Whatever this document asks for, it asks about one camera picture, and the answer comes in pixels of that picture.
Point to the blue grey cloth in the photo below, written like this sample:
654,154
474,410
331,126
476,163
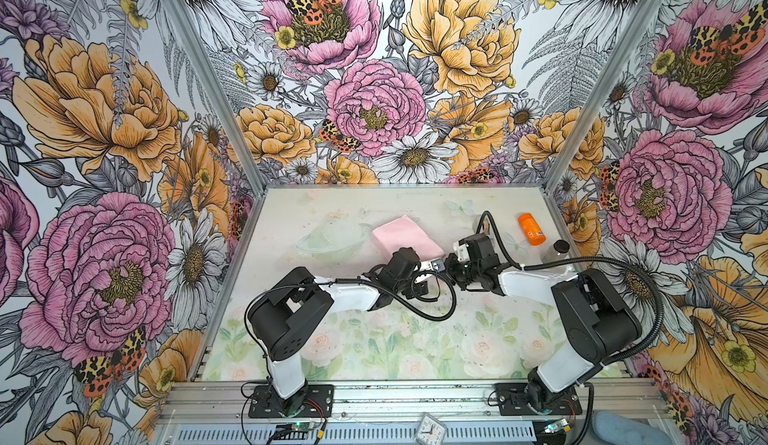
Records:
618,430

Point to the aluminium front rail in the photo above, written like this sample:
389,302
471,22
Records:
401,401

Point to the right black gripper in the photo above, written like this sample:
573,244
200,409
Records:
449,263

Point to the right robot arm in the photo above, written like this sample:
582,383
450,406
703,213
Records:
597,321

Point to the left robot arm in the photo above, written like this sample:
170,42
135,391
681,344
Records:
283,319

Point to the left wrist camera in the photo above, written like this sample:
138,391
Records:
421,268

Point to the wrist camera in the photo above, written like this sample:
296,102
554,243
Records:
421,268
475,248

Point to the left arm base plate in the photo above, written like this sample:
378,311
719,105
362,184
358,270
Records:
311,401

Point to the clear bottle black cap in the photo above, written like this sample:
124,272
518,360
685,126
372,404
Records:
559,250

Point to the orange bottle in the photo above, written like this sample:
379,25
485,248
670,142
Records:
531,229

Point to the purple wrapping paper sheet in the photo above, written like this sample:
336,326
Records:
403,232

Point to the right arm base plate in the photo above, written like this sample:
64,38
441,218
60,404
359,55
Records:
525,399

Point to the small white clock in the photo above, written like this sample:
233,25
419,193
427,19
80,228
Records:
430,431

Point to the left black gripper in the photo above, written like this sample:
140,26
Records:
415,290

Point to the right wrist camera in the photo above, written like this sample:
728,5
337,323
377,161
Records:
475,248

